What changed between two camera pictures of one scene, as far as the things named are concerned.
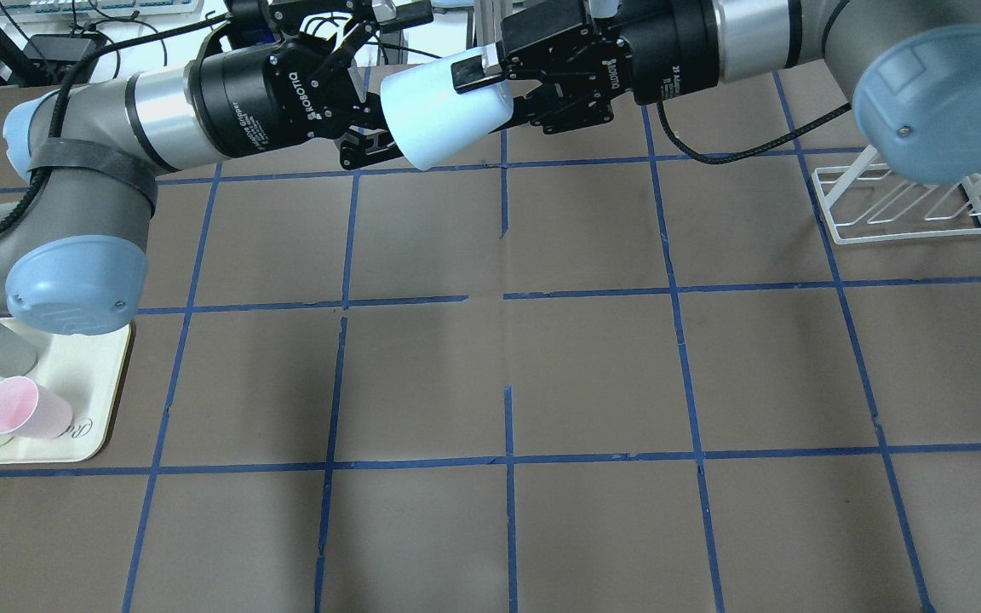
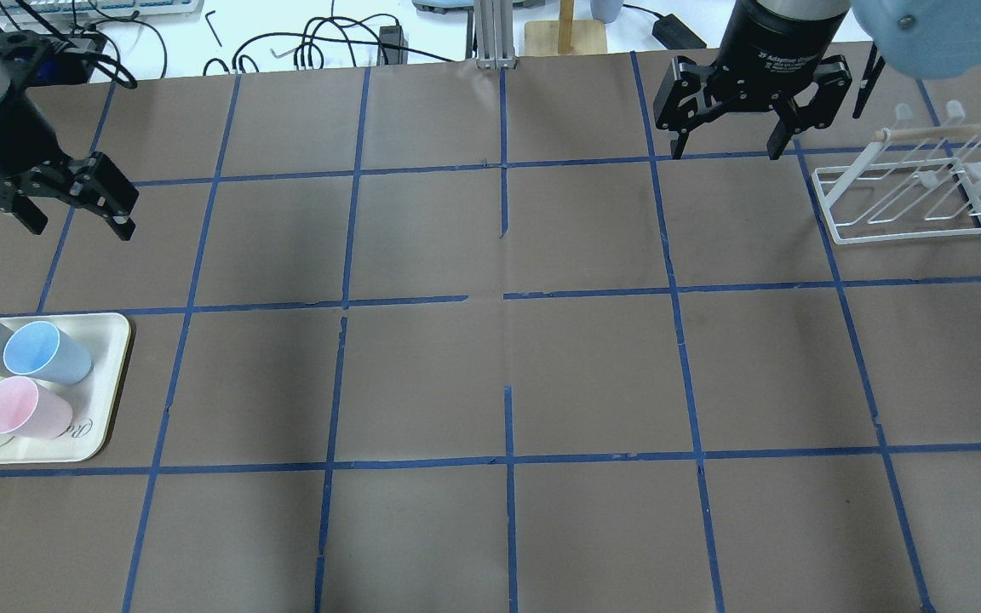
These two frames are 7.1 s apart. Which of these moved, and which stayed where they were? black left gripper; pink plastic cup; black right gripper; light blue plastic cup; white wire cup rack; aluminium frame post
Moved: black right gripper; black left gripper; light blue plastic cup
Stayed: pink plastic cup; aluminium frame post; white wire cup rack
